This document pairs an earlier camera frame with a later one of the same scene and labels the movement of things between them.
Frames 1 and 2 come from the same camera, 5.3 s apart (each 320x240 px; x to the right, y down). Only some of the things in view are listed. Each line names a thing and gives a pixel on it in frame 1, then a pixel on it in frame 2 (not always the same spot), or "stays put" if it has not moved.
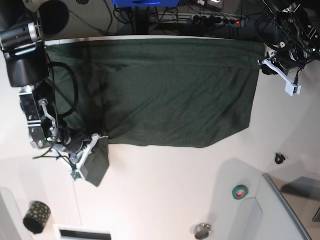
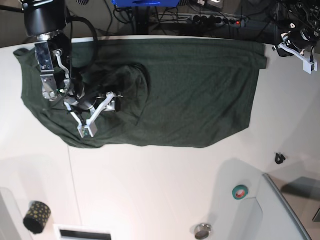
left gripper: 73,139 → 85,98
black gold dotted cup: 36,217 stays put
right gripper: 288,59 → 301,39
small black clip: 279,159 stays put
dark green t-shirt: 164,92 stays put
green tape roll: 239,192 stays put
